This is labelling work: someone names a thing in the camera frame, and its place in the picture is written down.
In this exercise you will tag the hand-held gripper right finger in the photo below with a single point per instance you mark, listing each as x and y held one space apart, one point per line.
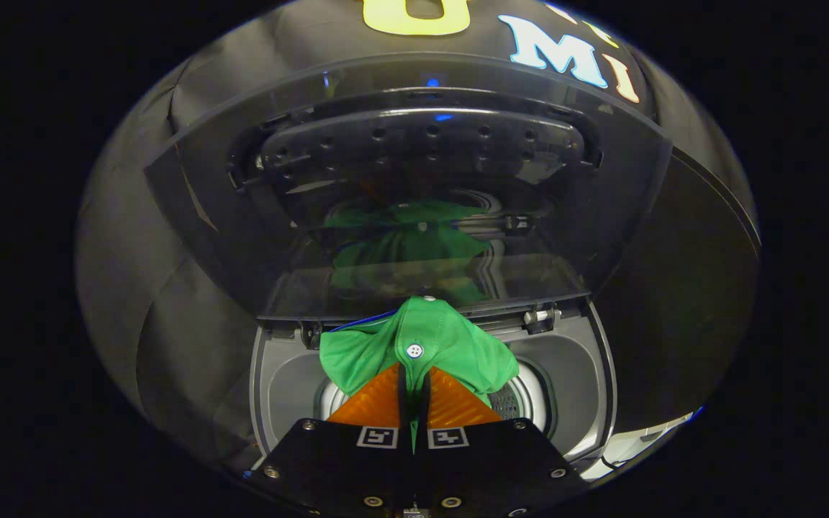
486 467

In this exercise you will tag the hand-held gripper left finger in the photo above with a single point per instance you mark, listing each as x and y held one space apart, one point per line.
342 467

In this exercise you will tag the green polo shirt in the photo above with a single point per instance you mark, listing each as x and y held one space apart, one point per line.
450 345

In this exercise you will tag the dark washing machine lid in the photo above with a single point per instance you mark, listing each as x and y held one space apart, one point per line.
601 201

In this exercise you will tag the black backdrop cloth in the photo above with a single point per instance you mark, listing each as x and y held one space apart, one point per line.
119 252

